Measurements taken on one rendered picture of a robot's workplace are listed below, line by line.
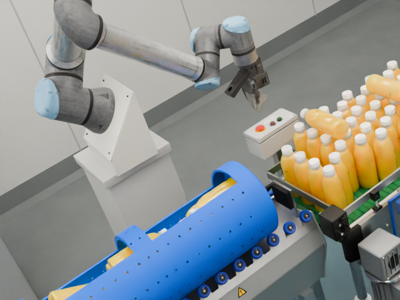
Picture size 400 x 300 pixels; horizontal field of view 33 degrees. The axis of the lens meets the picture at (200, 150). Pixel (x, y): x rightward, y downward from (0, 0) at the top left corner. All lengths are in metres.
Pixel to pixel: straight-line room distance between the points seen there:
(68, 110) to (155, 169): 0.45
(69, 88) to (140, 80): 2.46
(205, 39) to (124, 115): 0.43
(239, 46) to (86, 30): 0.61
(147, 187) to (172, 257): 0.77
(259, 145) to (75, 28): 0.90
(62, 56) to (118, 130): 0.35
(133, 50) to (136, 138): 0.54
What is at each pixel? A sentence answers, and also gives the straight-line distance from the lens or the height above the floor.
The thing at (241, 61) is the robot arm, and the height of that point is 1.42.
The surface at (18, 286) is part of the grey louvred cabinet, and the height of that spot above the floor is 0.31.
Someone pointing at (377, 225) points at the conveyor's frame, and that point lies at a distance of 2.47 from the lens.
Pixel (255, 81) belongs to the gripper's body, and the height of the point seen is 1.32.
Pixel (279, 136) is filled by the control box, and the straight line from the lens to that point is 2.65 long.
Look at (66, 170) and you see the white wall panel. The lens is 5.01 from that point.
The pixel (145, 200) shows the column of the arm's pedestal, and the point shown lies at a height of 0.91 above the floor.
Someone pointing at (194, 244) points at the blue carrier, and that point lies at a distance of 2.09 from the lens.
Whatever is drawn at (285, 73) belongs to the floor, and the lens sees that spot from 5.38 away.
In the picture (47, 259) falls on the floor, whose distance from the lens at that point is 4.37.
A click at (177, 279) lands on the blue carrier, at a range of 2.09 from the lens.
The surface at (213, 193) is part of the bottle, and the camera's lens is 2.21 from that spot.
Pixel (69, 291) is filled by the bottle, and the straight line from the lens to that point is 2.10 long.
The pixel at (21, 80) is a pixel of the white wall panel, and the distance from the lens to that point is 4.71.
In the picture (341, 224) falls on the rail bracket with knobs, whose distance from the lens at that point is 2.31.
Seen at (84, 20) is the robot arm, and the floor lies 1.83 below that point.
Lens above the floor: 2.47
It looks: 31 degrees down
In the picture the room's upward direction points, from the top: 20 degrees counter-clockwise
